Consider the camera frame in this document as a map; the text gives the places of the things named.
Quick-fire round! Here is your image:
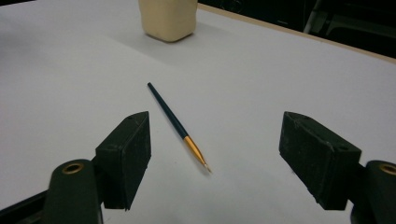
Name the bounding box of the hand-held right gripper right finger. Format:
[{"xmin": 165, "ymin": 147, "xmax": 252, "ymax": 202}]
[{"xmin": 278, "ymin": 111, "xmax": 363, "ymax": 211}]

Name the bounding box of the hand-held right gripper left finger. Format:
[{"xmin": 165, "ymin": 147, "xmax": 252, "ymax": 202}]
[{"xmin": 93, "ymin": 110, "xmax": 152, "ymax": 212}]

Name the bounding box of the dark pen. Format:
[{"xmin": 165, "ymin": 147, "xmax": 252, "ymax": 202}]
[{"xmin": 147, "ymin": 81, "xmax": 213, "ymax": 174}]

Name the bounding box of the white paper sheet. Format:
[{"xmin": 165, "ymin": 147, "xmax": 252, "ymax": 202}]
[{"xmin": 0, "ymin": 0, "xmax": 396, "ymax": 224}]

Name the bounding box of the white desk leg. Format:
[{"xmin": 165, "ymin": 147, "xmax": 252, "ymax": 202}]
[{"xmin": 303, "ymin": 0, "xmax": 323, "ymax": 35}]

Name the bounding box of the beige square cup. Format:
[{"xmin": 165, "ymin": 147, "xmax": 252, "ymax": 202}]
[{"xmin": 138, "ymin": 0, "xmax": 199, "ymax": 43}]

